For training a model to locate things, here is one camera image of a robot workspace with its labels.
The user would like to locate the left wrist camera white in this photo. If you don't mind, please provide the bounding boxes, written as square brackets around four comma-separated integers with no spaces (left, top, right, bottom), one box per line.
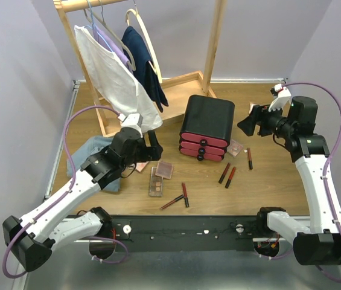
[118,113,143,134]

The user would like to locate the long clear eyeshadow palette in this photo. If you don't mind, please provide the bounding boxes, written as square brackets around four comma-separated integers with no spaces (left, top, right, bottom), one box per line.
[148,167,164,198]

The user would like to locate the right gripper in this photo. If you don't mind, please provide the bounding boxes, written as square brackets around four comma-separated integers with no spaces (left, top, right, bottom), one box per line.
[237,101,295,139]

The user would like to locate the small pink square palette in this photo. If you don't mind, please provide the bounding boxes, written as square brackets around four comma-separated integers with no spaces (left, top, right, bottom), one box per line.
[249,103,255,114]

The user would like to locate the purple shirt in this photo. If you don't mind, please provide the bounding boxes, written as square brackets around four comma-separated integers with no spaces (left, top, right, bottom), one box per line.
[92,25,133,73]

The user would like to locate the cream hanger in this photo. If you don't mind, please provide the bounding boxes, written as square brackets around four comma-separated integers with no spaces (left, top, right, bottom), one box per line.
[125,8,163,84]

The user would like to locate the aluminium frame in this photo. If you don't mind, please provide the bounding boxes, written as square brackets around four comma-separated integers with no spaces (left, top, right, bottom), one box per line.
[10,77,288,290]

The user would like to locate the black drawer organizer box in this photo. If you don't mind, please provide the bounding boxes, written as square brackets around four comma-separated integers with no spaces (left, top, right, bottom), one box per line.
[179,95,235,161]

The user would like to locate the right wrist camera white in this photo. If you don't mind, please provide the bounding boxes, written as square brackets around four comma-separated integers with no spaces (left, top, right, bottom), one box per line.
[268,84,292,112]

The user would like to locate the white shirt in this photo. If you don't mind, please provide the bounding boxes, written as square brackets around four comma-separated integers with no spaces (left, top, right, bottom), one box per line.
[74,25,163,132]

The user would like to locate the red lip gloss tube right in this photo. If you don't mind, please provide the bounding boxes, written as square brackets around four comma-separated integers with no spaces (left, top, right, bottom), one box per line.
[247,147,253,170]

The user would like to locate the thin red lip liner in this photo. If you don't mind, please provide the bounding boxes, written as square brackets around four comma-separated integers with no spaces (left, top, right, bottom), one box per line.
[160,195,184,210]

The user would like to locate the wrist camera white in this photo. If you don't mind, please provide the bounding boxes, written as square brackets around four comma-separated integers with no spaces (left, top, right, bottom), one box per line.
[118,113,143,134]
[268,84,292,112]

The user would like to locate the wooden clothes rack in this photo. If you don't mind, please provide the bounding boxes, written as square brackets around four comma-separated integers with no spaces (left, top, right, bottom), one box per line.
[53,1,227,137]

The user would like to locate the navy blue garment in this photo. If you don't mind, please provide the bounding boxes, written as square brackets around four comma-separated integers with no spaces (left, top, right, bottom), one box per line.
[122,26,169,112]

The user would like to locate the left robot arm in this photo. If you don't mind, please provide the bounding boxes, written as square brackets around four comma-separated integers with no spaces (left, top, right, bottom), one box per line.
[2,127,163,272]

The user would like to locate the pink palette box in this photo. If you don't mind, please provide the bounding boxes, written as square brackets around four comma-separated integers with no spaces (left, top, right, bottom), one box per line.
[135,161,148,173]

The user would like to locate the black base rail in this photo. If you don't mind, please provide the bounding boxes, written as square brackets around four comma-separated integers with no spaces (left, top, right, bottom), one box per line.
[112,215,276,253]

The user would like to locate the grey hanger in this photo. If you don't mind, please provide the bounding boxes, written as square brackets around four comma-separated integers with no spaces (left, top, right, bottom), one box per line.
[83,8,136,72]

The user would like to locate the bright red lip gloss tube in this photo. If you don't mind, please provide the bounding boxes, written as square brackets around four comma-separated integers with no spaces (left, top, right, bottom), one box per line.
[225,166,237,189]

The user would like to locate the blue hanger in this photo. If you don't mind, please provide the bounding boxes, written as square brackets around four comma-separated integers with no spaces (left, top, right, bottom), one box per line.
[87,0,113,52]

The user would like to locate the square clear blush palette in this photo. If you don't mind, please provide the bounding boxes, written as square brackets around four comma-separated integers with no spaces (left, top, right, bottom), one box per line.
[226,139,243,157]

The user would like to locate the red lip gloss tube front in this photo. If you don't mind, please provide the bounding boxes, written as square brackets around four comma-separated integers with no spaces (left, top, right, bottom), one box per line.
[182,182,190,208]

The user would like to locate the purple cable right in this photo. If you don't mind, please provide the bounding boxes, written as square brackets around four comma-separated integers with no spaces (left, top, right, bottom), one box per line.
[254,83,341,283]

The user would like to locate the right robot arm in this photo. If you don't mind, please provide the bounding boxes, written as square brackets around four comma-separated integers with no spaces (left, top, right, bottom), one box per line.
[238,96,341,266]

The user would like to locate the blue denim jeans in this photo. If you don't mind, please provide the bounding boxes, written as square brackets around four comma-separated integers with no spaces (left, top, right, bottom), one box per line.
[67,136,123,192]

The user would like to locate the brown square palette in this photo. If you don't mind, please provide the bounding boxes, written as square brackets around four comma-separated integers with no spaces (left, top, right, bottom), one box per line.
[155,161,174,179]

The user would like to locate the dark red lip gloss tube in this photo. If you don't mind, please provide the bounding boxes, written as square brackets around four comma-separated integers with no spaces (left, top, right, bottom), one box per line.
[218,163,231,184]

